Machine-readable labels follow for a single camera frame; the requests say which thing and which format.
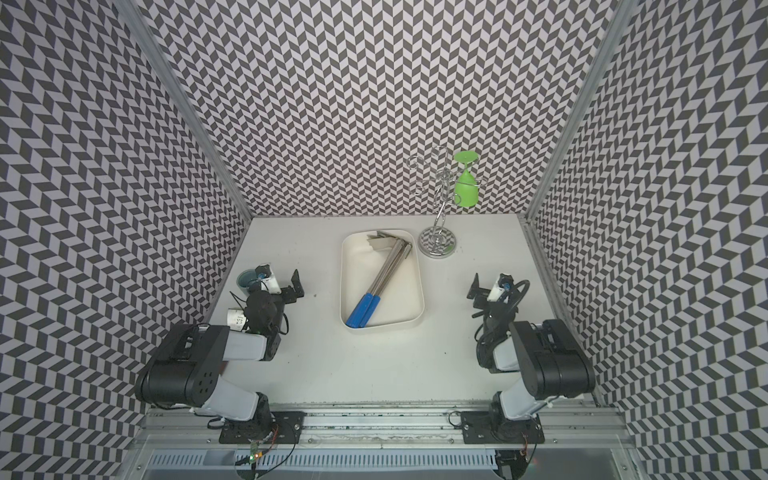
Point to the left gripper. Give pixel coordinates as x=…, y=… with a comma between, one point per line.
x=287, y=291

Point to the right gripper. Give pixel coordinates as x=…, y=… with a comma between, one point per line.
x=481, y=294

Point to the cream storage box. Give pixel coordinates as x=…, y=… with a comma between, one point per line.
x=402, y=304

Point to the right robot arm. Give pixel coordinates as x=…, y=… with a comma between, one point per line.
x=546, y=356

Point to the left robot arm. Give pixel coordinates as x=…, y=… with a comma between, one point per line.
x=185, y=369

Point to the grey-blue cup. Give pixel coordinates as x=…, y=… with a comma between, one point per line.
x=248, y=281

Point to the chrome cup rack stand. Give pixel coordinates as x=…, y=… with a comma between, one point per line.
x=436, y=168

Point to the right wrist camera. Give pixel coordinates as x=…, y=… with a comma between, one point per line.
x=501, y=290

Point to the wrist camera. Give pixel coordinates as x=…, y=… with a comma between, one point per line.
x=266, y=279
x=501, y=290

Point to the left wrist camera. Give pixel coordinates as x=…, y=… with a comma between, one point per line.
x=266, y=279

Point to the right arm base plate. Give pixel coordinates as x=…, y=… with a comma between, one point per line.
x=489, y=428

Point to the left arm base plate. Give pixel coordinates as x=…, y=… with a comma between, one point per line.
x=282, y=427

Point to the aluminium front rail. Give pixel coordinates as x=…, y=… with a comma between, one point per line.
x=567, y=424

